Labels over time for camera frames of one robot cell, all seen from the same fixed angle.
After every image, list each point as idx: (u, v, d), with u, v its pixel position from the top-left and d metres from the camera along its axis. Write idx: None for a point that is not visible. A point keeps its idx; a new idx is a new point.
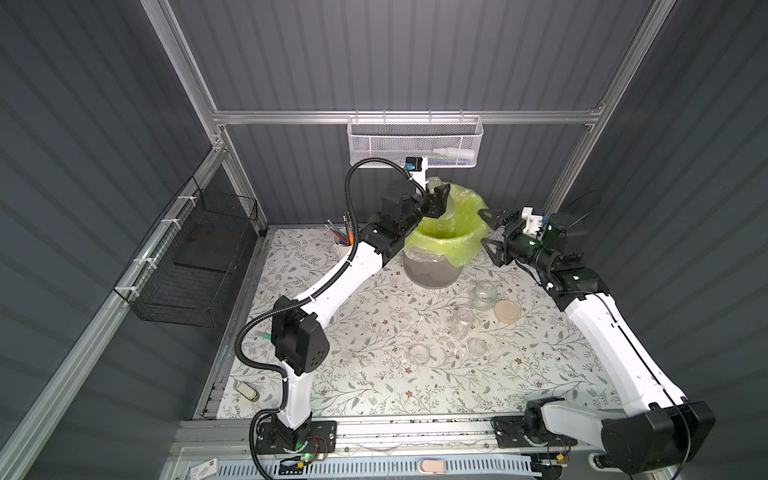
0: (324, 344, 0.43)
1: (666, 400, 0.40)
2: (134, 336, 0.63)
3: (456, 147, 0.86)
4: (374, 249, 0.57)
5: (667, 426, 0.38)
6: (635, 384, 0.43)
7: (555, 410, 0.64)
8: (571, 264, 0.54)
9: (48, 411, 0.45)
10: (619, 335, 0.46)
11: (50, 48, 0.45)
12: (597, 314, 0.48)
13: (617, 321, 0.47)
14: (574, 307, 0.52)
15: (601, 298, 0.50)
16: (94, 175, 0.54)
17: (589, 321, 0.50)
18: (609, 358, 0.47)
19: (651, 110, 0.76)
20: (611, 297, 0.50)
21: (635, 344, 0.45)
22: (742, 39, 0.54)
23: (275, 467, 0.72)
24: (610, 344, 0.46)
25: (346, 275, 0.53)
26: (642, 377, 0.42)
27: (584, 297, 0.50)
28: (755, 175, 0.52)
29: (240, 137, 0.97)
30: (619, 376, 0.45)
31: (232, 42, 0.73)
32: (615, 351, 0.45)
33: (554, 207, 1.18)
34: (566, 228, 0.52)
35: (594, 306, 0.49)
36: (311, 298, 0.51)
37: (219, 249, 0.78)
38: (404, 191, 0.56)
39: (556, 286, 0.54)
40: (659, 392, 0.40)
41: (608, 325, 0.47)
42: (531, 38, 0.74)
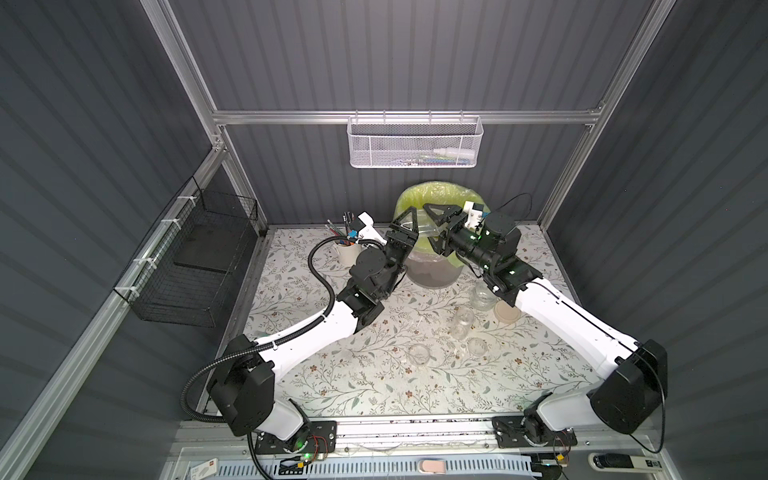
0: (264, 400, 0.43)
1: (625, 351, 0.44)
2: (134, 336, 0.63)
3: (456, 148, 0.86)
4: (350, 311, 0.56)
5: (639, 375, 0.41)
6: (597, 348, 0.45)
7: (551, 408, 0.64)
8: (508, 261, 0.55)
9: (49, 409, 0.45)
10: (566, 309, 0.50)
11: (51, 49, 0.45)
12: (542, 297, 0.52)
13: (559, 297, 0.52)
14: (521, 300, 0.55)
15: (542, 282, 0.55)
16: (95, 176, 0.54)
17: (537, 305, 0.53)
18: (569, 334, 0.49)
19: (650, 111, 0.76)
20: (546, 279, 0.55)
21: (580, 312, 0.49)
22: (741, 40, 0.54)
23: (275, 467, 0.72)
24: (562, 320, 0.50)
25: (316, 330, 0.51)
26: (599, 339, 0.46)
27: (525, 287, 0.54)
28: (756, 175, 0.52)
29: (240, 137, 0.97)
30: (583, 347, 0.48)
31: (232, 42, 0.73)
32: (571, 324, 0.48)
33: (554, 207, 1.18)
34: (503, 235, 0.53)
35: (536, 291, 0.53)
36: (273, 345, 0.47)
37: (218, 248, 0.78)
38: (376, 263, 0.52)
39: (500, 288, 0.57)
40: (617, 346, 0.44)
41: (553, 303, 0.51)
42: (531, 38, 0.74)
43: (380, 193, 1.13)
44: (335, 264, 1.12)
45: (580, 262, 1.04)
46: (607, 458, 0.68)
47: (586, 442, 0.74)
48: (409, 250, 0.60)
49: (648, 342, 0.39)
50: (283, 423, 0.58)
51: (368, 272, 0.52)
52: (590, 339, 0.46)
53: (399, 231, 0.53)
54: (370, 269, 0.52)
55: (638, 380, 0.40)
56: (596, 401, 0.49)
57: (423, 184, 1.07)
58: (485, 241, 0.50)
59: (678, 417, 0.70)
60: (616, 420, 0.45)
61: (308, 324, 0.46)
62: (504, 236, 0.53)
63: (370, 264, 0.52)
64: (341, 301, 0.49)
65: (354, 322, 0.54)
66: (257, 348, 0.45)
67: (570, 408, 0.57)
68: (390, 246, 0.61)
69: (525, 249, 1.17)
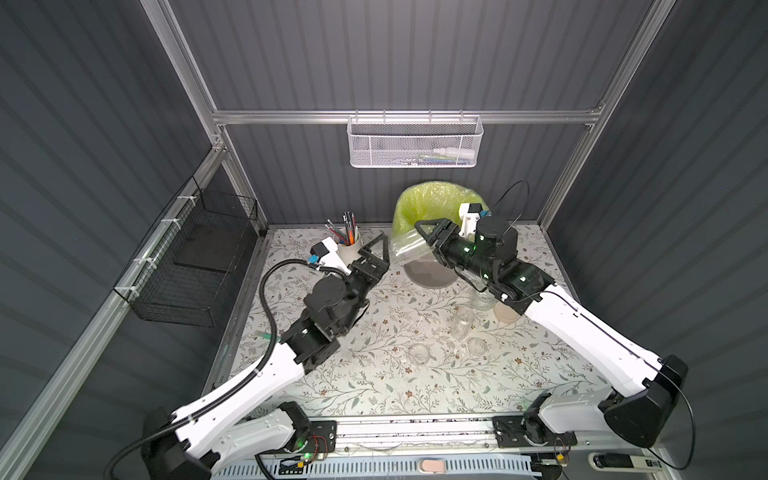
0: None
1: (651, 370, 0.41)
2: (133, 336, 0.63)
3: (456, 148, 0.86)
4: (293, 357, 0.49)
5: (665, 399, 0.39)
6: (621, 366, 0.42)
7: (553, 410, 0.64)
8: (510, 266, 0.50)
9: (49, 409, 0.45)
10: (584, 323, 0.46)
11: (50, 48, 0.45)
12: (559, 309, 0.47)
13: (577, 310, 0.47)
14: (536, 311, 0.50)
15: (554, 293, 0.49)
16: (94, 176, 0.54)
17: (555, 318, 0.47)
18: (588, 350, 0.46)
19: (650, 110, 0.76)
20: (560, 288, 0.50)
21: (599, 326, 0.45)
22: (740, 41, 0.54)
23: (275, 467, 0.72)
24: (582, 334, 0.45)
25: (249, 386, 0.45)
26: (624, 357, 0.43)
27: (540, 299, 0.48)
28: (755, 175, 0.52)
29: (240, 137, 0.97)
30: (604, 364, 0.45)
31: (232, 41, 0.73)
32: (593, 340, 0.44)
33: (554, 207, 1.18)
34: (498, 235, 0.49)
35: (553, 304, 0.48)
36: (191, 420, 0.41)
37: (218, 248, 0.78)
38: (335, 293, 0.47)
39: (511, 294, 0.50)
40: (642, 364, 0.42)
41: (571, 316, 0.47)
42: (531, 38, 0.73)
43: (380, 193, 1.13)
44: None
45: (580, 262, 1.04)
46: (607, 457, 0.68)
47: (586, 442, 0.74)
48: (372, 283, 0.56)
49: (669, 358, 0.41)
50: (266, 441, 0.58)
51: (324, 302, 0.46)
52: (615, 357, 0.43)
53: (366, 264, 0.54)
54: (326, 301, 0.46)
55: (666, 403, 0.38)
56: (612, 416, 0.47)
57: (423, 184, 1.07)
58: (481, 248, 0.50)
59: (677, 417, 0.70)
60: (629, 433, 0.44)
61: (239, 382, 0.45)
62: (501, 238, 0.49)
63: (328, 294, 0.47)
64: (282, 344, 0.50)
65: (299, 369, 0.47)
66: (170, 426, 0.41)
67: (578, 414, 0.56)
68: (353, 277, 0.56)
69: (525, 249, 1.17)
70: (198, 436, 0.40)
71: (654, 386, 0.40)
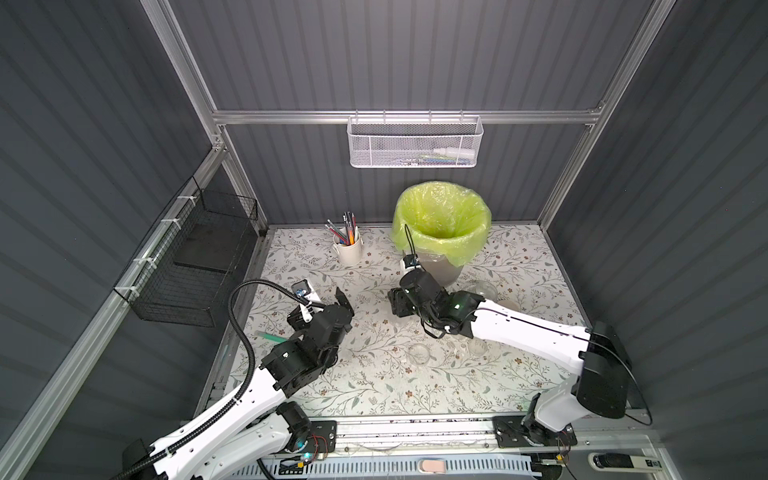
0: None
1: (579, 342, 0.46)
2: (134, 336, 0.63)
3: (457, 148, 0.86)
4: (272, 382, 0.49)
5: (599, 362, 0.43)
6: (556, 349, 0.46)
7: (546, 412, 0.63)
8: (445, 300, 0.60)
9: (49, 409, 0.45)
10: (516, 324, 0.51)
11: (51, 49, 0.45)
12: (493, 321, 0.53)
13: (507, 315, 0.53)
14: (478, 330, 0.54)
15: (485, 305, 0.56)
16: (95, 176, 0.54)
17: (493, 329, 0.52)
18: (530, 345, 0.49)
19: (649, 111, 0.76)
20: (487, 301, 0.56)
21: (527, 323, 0.51)
22: (741, 41, 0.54)
23: (275, 467, 0.72)
24: (518, 333, 0.50)
25: (229, 414, 0.45)
26: (557, 341, 0.47)
27: (476, 318, 0.54)
28: (755, 176, 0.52)
29: (240, 137, 0.97)
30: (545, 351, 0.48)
31: (232, 41, 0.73)
32: (530, 334, 0.49)
33: (554, 207, 1.18)
34: (415, 283, 0.58)
35: (487, 316, 0.54)
36: (167, 453, 0.41)
37: (218, 248, 0.78)
38: (339, 317, 0.54)
39: (453, 325, 0.56)
40: (571, 339, 0.46)
41: (505, 322, 0.52)
42: (531, 38, 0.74)
43: (380, 193, 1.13)
44: (335, 264, 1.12)
45: (580, 262, 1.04)
46: (607, 457, 0.68)
47: (586, 442, 0.74)
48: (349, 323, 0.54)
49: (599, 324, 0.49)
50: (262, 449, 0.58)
51: (333, 322, 0.53)
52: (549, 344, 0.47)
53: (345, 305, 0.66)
54: (334, 320, 0.53)
55: (600, 366, 0.42)
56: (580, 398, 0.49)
57: (423, 184, 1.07)
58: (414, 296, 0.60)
59: (677, 417, 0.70)
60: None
61: (219, 411, 0.45)
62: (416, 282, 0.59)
63: (334, 316, 0.54)
64: (261, 369, 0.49)
65: (279, 394, 0.48)
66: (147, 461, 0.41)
67: (559, 405, 0.58)
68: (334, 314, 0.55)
69: (525, 249, 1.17)
70: (175, 468, 0.41)
71: (586, 354, 0.44)
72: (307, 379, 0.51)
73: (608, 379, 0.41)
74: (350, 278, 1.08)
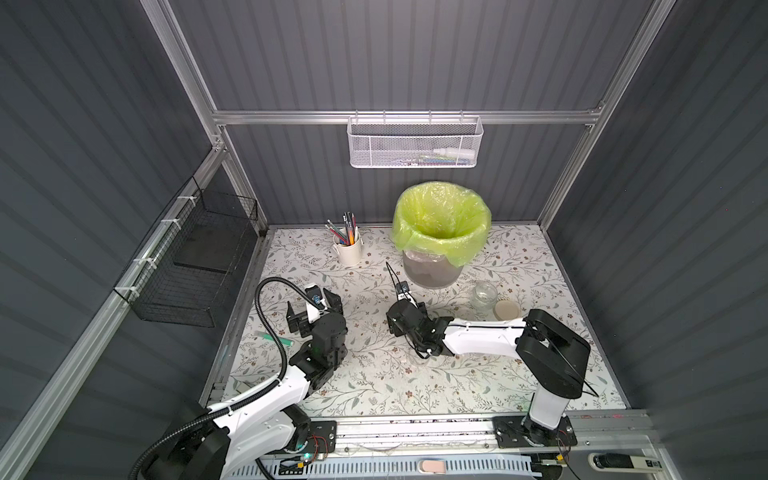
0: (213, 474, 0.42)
1: (516, 331, 0.53)
2: (134, 336, 0.63)
3: (456, 148, 0.86)
4: (302, 374, 0.60)
5: (530, 342, 0.49)
6: (503, 342, 0.53)
7: (540, 410, 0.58)
8: (427, 326, 0.69)
9: (48, 410, 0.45)
10: (475, 331, 0.59)
11: (52, 50, 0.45)
12: (456, 333, 0.63)
13: (466, 326, 0.62)
14: (450, 346, 0.63)
15: (454, 323, 0.65)
16: (96, 177, 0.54)
17: (456, 340, 0.61)
18: (485, 345, 0.56)
19: (649, 111, 0.76)
20: (455, 321, 0.66)
21: (480, 327, 0.60)
22: (741, 41, 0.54)
23: (275, 467, 0.72)
24: (474, 337, 0.58)
25: (271, 393, 0.53)
26: (500, 335, 0.54)
27: (446, 336, 0.64)
28: (755, 176, 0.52)
29: (240, 137, 0.97)
30: (496, 346, 0.54)
31: (232, 42, 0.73)
32: (483, 336, 0.57)
33: (554, 207, 1.18)
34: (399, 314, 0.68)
35: (452, 331, 0.64)
36: (228, 411, 0.47)
37: (218, 249, 0.78)
38: (336, 325, 0.61)
39: (434, 348, 0.65)
40: (510, 330, 0.54)
41: (465, 332, 0.61)
42: (531, 38, 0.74)
43: (380, 193, 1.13)
44: (335, 264, 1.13)
45: (580, 263, 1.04)
46: (607, 458, 0.68)
47: (586, 442, 0.74)
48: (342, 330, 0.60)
49: (533, 310, 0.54)
50: (268, 442, 0.58)
51: (330, 332, 0.60)
52: (495, 337, 0.55)
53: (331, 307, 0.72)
54: (332, 331, 0.60)
55: (531, 345, 0.48)
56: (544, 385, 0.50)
57: (423, 184, 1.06)
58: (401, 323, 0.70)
59: (677, 417, 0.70)
60: (566, 390, 0.47)
61: (262, 389, 0.53)
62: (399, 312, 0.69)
63: (332, 326, 0.61)
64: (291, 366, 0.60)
65: (307, 383, 0.58)
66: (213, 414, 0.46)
67: (545, 401, 0.57)
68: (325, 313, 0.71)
69: (525, 249, 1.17)
70: (236, 424, 0.46)
71: (522, 339, 0.50)
72: (324, 378, 0.62)
73: (543, 358, 0.46)
74: (350, 278, 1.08)
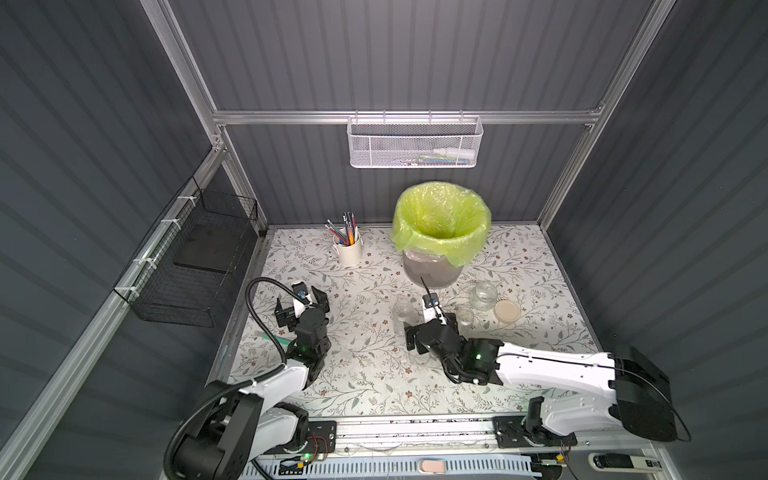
0: (245, 445, 0.44)
1: (607, 373, 0.46)
2: (134, 336, 0.63)
3: (456, 148, 0.86)
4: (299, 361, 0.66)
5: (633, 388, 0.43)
6: (585, 383, 0.46)
7: (562, 422, 0.60)
8: (466, 351, 0.59)
9: (48, 410, 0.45)
10: (540, 362, 0.52)
11: (51, 49, 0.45)
12: (516, 364, 0.54)
13: (529, 356, 0.54)
14: (506, 375, 0.53)
15: (506, 350, 0.56)
16: (96, 177, 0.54)
17: (518, 372, 0.53)
18: (557, 380, 0.49)
19: (650, 111, 0.76)
20: (507, 346, 0.57)
21: (548, 358, 0.52)
22: (740, 41, 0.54)
23: (275, 467, 0.72)
24: (542, 371, 0.51)
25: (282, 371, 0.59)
26: (583, 374, 0.47)
27: (499, 365, 0.55)
28: (755, 176, 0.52)
29: (240, 137, 0.97)
30: (573, 383, 0.47)
31: (231, 41, 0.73)
32: (556, 372, 0.49)
33: (554, 207, 1.18)
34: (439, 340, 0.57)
35: (510, 360, 0.55)
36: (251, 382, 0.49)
37: (218, 248, 0.78)
38: (316, 319, 0.66)
39: (481, 376, 0.56)
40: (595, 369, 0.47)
41: (527, 363, 0.53)
42: (531, 38, 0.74)
43: (380, 193, 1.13)
44: (335, 264, 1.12)
45: (580, 263, 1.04)
46: (607, 458, 0.68)
47: (586, 442, 0.74)
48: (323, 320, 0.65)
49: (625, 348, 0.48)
50: (277, 435, 0.59)
51: (312, 326, 0.64)
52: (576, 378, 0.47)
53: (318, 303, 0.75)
54: (312, 325, 0.65)
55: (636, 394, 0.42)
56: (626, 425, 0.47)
57: (423, 184, 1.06)
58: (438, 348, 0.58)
59: None
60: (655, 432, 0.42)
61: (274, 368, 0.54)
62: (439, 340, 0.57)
63: (312, 320, 0.65)
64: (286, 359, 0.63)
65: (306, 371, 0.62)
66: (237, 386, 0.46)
67: (580, 420, 0.56)
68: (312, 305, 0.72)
69: (525, 249, 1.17)
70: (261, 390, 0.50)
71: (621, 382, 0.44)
72: (318, 369, 0.66)
73: (648, 407, 0.40)
74: (350, 278, 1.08)
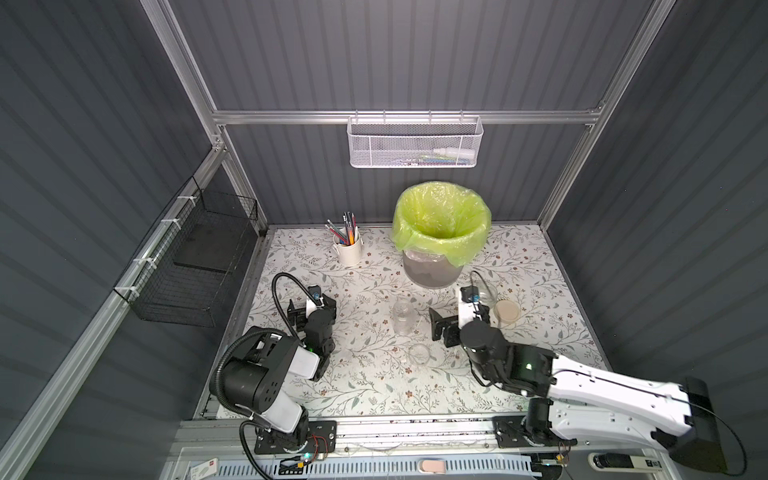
0: (281, 371, 0.49)
1: (681, 407, 0.44)
2: (134, 336, 0.63)
3: (456, 148, 0.86)
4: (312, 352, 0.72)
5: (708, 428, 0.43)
6: (655, 413, 0.44)
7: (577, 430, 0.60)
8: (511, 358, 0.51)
9: (48, 410, 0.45)
10: (603, 383, 0.48)
11: (51, 49, 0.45)
12: (576, 381, 0.49)
13: (591, 375, 0.49)
14: (556, 391, 0.49)
15: (561, 364, 0.51)
16: (96, 177, 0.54)
17: (576, 390, 0.48)
18: (623, 406, 0.46)
19: (650, 110, 0.76)
20: (561, 359, 0.52)
21: (612, 381, 0.48)
22: (740, 41, 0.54)
23: (275, 467, 0.72)
24: (606, 394, 0.47)
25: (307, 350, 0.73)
26: (655, 404, 0.44)
27: (555, 379, 0.50)
28: (755, 175, 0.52)
29: (240, 137, 0.97)
30: (638, 410, 0.45)
31: (231, 41, 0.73)
32: (625, 398, 0.46)
33: (554, 207, 1.18)
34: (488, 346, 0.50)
35: (569, 376, 0.50)
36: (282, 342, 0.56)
37: (218, 248, 0.78)
38: (324, 319, 0.71)
39: (529, 389, 0.51)
40: (665, 399, 0.45)
41: (589, 382, 0.49)
42: (531, 37, 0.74)
43: (380, 193, 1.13)
44: (335, 264, 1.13)
45: (580, 263, 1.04)
46: (607, 457, 0.68)
47: (586, 442, 0.74)
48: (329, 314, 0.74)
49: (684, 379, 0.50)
50: (287, 410, 0.61)
51: (320, 326, 0.70)
52: (647, 408, 0.45)
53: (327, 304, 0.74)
54: (320, 325, 0.70)
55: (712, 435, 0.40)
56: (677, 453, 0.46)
57: (423, 184, 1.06)
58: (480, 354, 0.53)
59: None
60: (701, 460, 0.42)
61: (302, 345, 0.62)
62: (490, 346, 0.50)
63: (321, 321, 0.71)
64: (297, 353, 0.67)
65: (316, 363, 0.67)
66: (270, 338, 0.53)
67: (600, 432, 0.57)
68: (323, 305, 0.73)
69: (525, 249, 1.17)
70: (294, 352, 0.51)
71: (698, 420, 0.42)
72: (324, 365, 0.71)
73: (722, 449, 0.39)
74: (350, 278, 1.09)
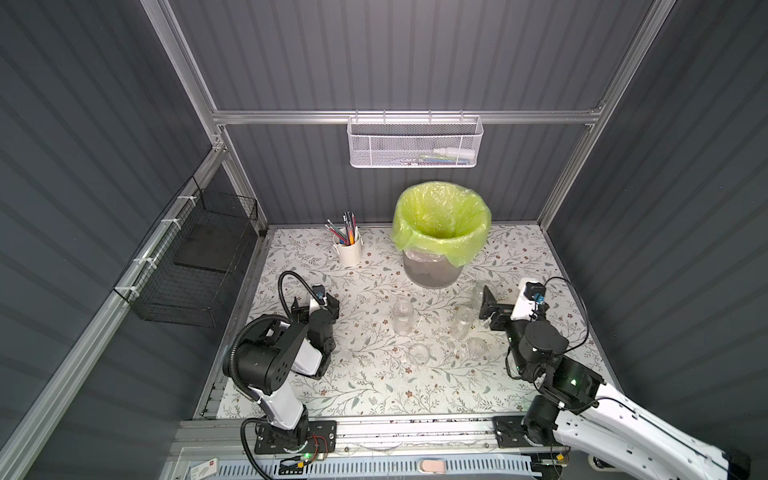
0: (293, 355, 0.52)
1: (721, 470, 0.43)
2: (134, 336, 0.63)
3: (456, 148, 0.86)
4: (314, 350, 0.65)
5: None
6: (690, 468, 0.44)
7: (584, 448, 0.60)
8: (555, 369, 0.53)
9: (48, 410, 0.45)
10: (643, 423, 0.48)
11: (52, 49, 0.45)
12: (618, 413, 0.49)
13: (634, 412, 0.49)
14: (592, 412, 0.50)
15: (606, 393, 0.51)
16: (96, 177, 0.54)
17: (615, 421, 0.49)
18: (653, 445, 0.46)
19: (650, 111, 0.76)
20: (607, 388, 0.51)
21: (651, 423, 0.48)
22: (741, 41, 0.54)
23: (275, 467, 0.72)
24: (642, 433, 0.47)
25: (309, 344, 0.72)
26: (692, 461, 0.44)
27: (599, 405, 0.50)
28: (755, 176, 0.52)
29: (240, 137, 0.97)
30: (670, 460, 0.45)
31: (232, 41, 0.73)
32: (664, 444, 0.46)
33: (554, 208, 1.18)
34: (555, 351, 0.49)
35: (612, 407, 0.50)
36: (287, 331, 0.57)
37: (218, 248, 0.78)
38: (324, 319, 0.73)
39: (567, 403, 0.51)
40: (706, 460, 0.44)
41: (630, 418, 0.48)
42: (532, 37, 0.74)
43: (380, 193, 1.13)
44: (335, 264, 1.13)
45: (580, 263, 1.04)
46: None
47: None
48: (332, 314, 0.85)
49: (730, 449, 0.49)
50: (290, 405, 0.62)
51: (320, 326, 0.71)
52: (685, 461, 0.44)
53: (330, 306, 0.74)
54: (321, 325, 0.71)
55: None
56: None
57: (423, 184, 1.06)
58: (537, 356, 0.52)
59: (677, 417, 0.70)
60: None
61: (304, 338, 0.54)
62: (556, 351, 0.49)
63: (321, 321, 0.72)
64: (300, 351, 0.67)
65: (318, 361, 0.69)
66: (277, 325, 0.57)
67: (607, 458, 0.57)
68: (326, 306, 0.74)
69: (525, 249, 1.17)
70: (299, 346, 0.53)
71: None
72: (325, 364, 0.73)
73: None
74: (350, 278, 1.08)
